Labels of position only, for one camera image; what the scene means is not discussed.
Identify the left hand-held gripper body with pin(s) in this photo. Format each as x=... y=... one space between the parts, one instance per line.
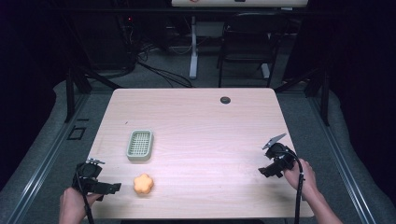
x=88 y=172

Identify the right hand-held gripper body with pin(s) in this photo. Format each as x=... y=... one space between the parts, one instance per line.
x=280 y=155

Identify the orange flower-shaped soap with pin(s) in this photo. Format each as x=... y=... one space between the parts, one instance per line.
x=143 y=184

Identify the green soap dish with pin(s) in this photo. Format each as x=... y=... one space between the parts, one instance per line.
x=140 y=145

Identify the person's right hand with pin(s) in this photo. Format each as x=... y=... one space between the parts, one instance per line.
x=303 y=179

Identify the person's left hand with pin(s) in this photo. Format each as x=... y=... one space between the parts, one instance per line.
x=72 y=205

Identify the round dark table grommet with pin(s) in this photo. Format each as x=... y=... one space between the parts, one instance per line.
x=225 y=100

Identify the black chair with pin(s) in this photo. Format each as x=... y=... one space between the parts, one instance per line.
x=249 y=40

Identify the dark computer tower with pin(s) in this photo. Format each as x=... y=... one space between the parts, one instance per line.
x=106 y=40

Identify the white desk leg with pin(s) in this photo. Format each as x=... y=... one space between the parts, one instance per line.
x=193 y=49

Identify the black metal frame stand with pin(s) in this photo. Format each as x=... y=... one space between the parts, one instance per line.
x=317 y=90
x=76 y=90

